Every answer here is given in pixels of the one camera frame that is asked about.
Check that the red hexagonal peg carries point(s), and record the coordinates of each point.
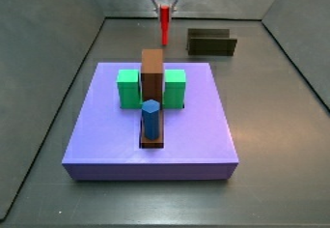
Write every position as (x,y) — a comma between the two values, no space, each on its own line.
(164,21)

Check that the purple base board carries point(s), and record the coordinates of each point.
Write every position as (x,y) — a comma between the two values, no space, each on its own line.
(103,151)

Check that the brown upright block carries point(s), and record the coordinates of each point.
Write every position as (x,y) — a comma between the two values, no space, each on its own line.
(151,84)

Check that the green block right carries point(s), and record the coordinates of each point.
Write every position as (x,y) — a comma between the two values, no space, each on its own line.
(174,89)

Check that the green block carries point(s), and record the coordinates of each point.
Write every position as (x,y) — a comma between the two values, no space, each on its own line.
(174,89)
(128,89)

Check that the green block left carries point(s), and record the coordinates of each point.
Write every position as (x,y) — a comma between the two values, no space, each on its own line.
(128,89)

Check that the blue hexagonal peg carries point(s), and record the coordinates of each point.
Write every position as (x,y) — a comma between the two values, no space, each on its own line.
(151,118)

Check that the black angle bracket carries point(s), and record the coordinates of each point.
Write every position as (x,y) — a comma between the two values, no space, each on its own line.
(211,42)

